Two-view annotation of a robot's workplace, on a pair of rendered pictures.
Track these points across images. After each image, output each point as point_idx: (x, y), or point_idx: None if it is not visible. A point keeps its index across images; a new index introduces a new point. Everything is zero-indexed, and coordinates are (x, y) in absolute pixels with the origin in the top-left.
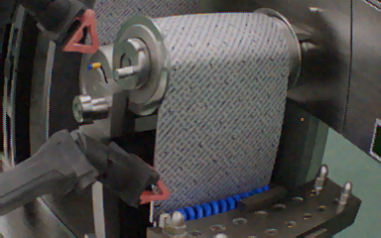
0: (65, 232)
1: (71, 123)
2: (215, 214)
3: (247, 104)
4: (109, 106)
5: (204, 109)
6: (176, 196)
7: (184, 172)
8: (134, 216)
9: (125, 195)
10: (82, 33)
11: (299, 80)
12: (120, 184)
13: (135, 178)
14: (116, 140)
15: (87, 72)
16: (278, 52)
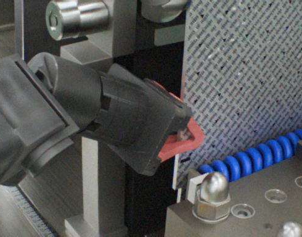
0: (31, 223)
1: (65, 45)
2: (268, 167)
3: (300, 7)
4: (110, 13)
5: (248, 13)
6: (212, 140)
7: (224, 100)
8: (148, 176)
9: (132, 155)
10: None
11: None
12: (124, 137)
13: (151, 122)
14: (123, 60)
15: None
16: None
